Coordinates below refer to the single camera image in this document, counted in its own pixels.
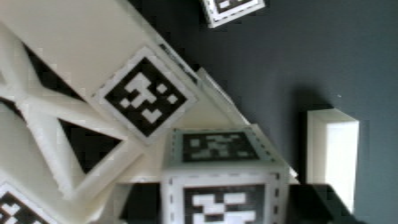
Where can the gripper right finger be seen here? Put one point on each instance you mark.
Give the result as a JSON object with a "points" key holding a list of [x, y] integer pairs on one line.
{"points": [[317, 207]]}

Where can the white tagged cube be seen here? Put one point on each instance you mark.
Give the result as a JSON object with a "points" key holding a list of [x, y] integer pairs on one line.
{"points": [[225, 10], [225, 178]]}

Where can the white right fence bar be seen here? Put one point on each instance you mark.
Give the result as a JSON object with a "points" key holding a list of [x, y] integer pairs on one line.
{"points": [[333, 146]]}

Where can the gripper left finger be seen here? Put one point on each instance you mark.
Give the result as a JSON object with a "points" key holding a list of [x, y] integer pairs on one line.
{"points": [[143, 205]]}

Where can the white chair back part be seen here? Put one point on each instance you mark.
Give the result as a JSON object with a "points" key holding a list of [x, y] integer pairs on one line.
{"points": [[100, 93]]}

